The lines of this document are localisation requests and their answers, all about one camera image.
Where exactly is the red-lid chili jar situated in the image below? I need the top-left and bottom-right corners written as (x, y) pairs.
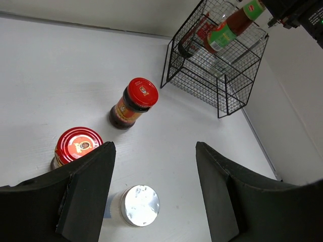
top-left (109, 77), bottom-right (159, 130)
top-left (50, 127), bottom-right (103, 170)

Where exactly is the black wire rack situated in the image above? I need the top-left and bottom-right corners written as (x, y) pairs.
top-left (160, 1), bottom-right (268, 118)

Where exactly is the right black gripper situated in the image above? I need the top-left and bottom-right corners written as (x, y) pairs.
top-left (262, 0), bottom-right (322, 47)

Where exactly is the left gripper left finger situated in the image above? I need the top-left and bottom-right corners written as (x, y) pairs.
top-left (1, 142), bottom-right (116, 241)

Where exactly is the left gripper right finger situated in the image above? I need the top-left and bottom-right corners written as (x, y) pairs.
top-left (196, 142), bottom-right (322, 241)

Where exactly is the yellow-cap green-label sauce bottle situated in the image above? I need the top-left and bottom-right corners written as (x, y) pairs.
top-left (203, 0), bottom-right (265, 54)

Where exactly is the silver-lid white shaker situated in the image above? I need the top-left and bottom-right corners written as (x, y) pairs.
top-left (104, 185), bottom-right (161, 228)

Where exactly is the black-cap red-label vinegar bottle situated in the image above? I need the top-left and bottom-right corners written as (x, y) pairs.
top-left (178, 12), bottom-right (209, 58)

